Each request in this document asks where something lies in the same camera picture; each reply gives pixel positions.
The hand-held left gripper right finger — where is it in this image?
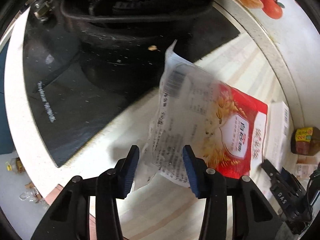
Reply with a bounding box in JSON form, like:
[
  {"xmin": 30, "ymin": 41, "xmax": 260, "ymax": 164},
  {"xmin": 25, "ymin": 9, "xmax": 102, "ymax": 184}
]
[{"xmin": 182, "ymin": 144, "xmax": 290, "ymax": 240}]

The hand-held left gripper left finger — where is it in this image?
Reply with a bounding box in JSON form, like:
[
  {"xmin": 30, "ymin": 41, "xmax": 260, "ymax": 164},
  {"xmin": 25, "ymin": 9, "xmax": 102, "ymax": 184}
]
[{"xmin": 30, "ymin": 145, "xmax": 140, "ymax": 240}]

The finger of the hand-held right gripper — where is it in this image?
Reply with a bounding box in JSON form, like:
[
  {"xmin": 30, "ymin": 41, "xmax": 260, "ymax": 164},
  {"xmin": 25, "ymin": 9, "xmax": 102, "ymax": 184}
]
[
  {"xmin": 261, "ymin": 159, "xmax": 282, "ymax": 183},
  {"xmin": 280, "ymin": 167, "xmax": 304, "ymax": 194}
]

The red and white noodle packet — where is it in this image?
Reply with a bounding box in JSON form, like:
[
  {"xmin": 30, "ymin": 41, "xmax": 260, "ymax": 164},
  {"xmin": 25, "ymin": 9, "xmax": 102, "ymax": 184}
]
[{"xmin": 135, "ymin": 39, "xmax": 268, "ymax": 193}]

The brown sauce bottle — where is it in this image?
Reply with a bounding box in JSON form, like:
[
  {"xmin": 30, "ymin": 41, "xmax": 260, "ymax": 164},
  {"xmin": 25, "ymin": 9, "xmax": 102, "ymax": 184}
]
[{"xmin": 290, "ymin": 127, "xmax": 320, "ymax": 157}]

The long white box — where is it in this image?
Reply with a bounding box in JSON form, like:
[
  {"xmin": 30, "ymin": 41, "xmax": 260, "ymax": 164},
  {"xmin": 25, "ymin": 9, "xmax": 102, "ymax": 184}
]
[{"xmin": 262, "ymin": 101, "xmax": 291, "ymax": 170}]

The cat printed striped mat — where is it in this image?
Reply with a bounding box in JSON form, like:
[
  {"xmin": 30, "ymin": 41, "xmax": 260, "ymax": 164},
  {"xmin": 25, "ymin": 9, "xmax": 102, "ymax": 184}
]
[{"xmin": 47, "ymin": 52, "xmax": 300, "ymax": 240}]

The black gas stove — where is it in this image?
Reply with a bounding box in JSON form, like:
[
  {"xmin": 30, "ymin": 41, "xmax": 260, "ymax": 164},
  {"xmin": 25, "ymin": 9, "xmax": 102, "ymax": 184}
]
[{"xmin": 22, "ymin": 0, "xmax": 241, "ymax": 168}]

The crushed clear plastic bottle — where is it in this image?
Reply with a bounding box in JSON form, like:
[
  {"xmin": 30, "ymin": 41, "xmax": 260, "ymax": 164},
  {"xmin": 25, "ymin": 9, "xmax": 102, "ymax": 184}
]
[{"xmin": 19, "ymin": 190, "xmax": 40, "ymax": 203}]

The yellow oil bottle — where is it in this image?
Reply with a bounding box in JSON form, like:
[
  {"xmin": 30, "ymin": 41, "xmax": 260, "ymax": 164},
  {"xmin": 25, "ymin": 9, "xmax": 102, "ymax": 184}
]
[{"xmin": 6, "ymin": 157, "xmax": 25, "ymax": 174}]

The blue kitchen cabinet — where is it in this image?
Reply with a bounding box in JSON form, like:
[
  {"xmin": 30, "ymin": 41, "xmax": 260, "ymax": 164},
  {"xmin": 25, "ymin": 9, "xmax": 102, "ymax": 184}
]
[{"xmin": 0, "ymin": 40, "xmax": 15, "ymax": 154}]

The red persimmon wall sticker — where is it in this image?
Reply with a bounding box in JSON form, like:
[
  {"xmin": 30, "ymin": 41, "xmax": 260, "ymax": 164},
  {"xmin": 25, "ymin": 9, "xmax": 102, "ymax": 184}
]
[{"xmin": 260, "ymin": 0, "xmax": 285, "ymax": 20}]

